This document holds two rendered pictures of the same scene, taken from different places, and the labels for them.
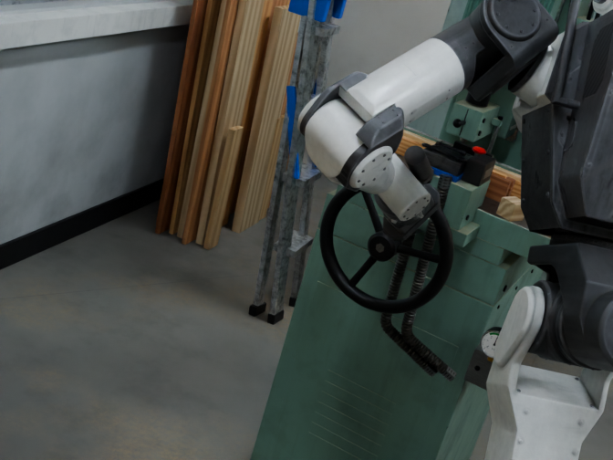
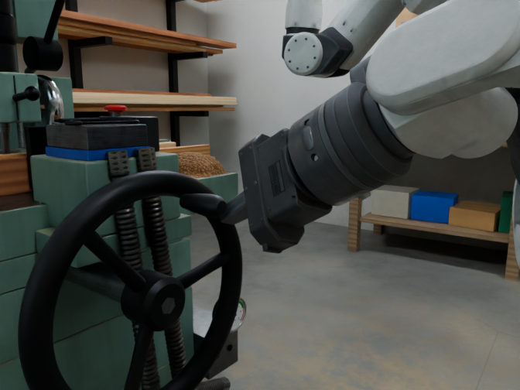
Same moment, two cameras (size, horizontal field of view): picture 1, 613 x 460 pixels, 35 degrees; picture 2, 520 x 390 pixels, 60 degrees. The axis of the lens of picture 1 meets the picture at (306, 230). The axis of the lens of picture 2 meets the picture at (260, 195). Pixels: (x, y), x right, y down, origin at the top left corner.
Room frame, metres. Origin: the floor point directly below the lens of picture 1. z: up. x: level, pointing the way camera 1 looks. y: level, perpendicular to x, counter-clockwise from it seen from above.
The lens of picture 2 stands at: (1.58, 0.26, 1.02)
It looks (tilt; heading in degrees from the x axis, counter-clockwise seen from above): 11 degrees down; 287
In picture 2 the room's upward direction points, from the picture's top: straight up
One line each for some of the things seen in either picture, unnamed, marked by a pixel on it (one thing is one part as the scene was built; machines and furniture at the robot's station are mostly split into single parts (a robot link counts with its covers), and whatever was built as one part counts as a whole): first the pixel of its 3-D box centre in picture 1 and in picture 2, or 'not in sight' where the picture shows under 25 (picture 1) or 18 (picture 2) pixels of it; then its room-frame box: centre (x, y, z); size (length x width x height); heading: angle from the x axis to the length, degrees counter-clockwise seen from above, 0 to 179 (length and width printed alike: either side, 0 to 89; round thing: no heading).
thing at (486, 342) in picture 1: (495, 345); (227, 316); (1.85, -0.45, 0.65); 0.06 x 0.04 x 0.08; 68
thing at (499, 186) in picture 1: (468, 176); (59, 170); (2.07, -0.31, 0.93); 0.18 x 0.02 x 0.05; 68
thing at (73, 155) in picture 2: (457, 161); (108, 133); (1.94, -0.26, 0.99); 0.13 x 0.11 x 0.06; 68
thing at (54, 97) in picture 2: not in sight; (42, 108); (2.22, -0.45, 1.02); 0.12 x 0.03 x 0.12; 158
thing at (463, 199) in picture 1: (444, 192); (107, 187); (1.95, -0.26, 0.91); 0.15 x 0.14 x 0.09; 68
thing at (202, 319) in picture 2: (494, 362); (202, 340); (1.91, -0.48, 0.58); 0.12 x 0.08 x 0.08; 158
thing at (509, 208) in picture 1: (512, 208); not in sight; (1.95, -0.40, 0.92); 0.05 x 0.04 x 0.04; 135
